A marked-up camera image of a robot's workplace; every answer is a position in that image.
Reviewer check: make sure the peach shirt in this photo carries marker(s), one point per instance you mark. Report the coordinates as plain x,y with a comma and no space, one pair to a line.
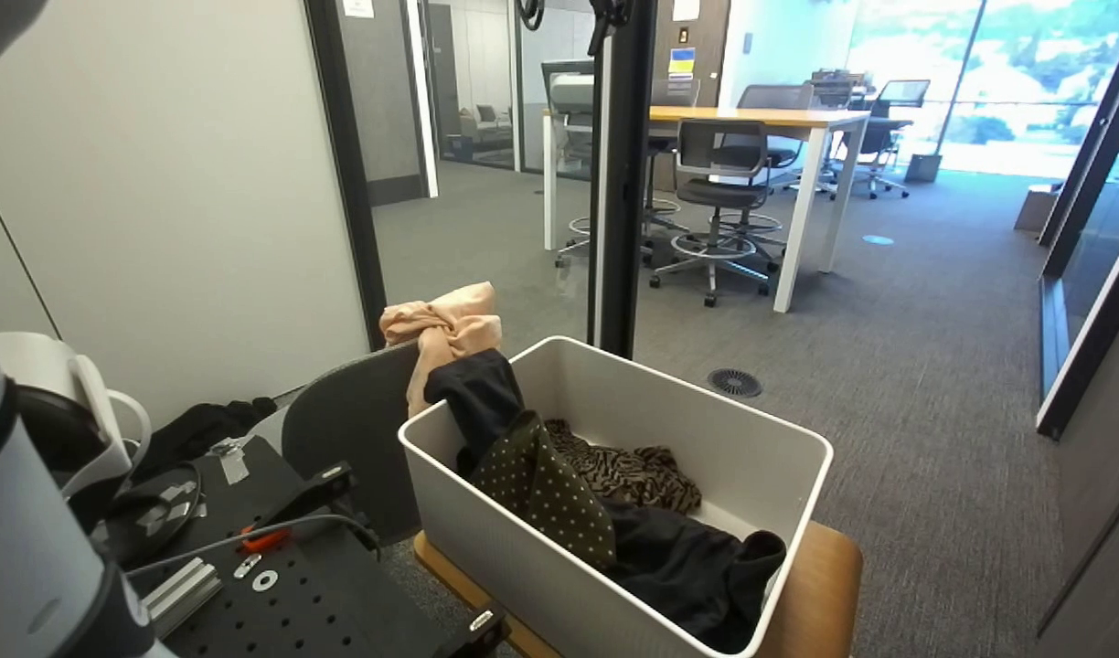
442,329

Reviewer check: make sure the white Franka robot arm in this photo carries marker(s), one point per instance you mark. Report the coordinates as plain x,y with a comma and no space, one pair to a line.
24,570

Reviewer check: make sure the grey mesh office chair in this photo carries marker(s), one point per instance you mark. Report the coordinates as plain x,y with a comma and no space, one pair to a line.
723,151

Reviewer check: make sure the dark chair backrest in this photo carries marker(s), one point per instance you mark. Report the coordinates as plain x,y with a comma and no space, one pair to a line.
773,97

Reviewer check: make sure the black wheeled office chair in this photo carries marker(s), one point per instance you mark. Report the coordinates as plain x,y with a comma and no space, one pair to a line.
882,129

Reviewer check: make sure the white plastic bin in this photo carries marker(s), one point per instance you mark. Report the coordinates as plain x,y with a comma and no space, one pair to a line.
500,551

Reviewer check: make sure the wooden desk with white legs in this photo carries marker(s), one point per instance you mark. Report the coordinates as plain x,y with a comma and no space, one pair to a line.
754,118

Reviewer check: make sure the dark bag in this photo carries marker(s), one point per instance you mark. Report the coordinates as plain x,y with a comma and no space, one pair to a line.
838,89

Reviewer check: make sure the round floor outlet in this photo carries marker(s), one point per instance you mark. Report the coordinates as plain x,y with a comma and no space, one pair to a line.
737,380

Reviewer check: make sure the black garment with sleeve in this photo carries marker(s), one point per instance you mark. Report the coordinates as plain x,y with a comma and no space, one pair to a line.
480,402

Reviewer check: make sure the black clothes pile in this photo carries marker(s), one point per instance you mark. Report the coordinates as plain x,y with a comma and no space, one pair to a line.
352,424

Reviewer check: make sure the leopard print cloth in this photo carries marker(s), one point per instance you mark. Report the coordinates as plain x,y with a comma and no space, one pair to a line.
636,478

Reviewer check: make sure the dark polka dot cloth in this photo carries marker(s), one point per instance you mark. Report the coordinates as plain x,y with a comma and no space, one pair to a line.
542,493

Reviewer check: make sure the black crumpled bag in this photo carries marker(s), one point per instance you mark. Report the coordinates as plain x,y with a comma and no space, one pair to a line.
205,424

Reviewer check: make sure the bulky black garment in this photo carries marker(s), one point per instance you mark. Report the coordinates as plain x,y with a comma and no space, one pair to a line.
692,570

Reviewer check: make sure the white VR headset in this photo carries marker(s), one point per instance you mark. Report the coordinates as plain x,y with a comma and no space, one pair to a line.
89,378

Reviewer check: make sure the black table clamp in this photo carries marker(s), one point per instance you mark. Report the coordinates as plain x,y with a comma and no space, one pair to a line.
475,632

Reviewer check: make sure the black gadget with white labels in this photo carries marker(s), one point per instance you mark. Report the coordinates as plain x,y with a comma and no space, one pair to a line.
157,512

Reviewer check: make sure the yellow blue wall sign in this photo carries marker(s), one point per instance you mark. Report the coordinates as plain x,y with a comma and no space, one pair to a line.
680,63

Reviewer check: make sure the black glass wall pillar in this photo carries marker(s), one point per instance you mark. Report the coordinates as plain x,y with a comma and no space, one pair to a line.
626,244

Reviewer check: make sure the black slanted wall post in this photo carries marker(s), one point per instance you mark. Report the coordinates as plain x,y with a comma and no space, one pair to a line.
352,185

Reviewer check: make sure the black angled window frame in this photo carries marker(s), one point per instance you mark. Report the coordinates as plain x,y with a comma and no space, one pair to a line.
1096,336

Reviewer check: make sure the aluminium bracket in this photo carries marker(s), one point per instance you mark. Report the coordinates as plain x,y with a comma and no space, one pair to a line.
180,588

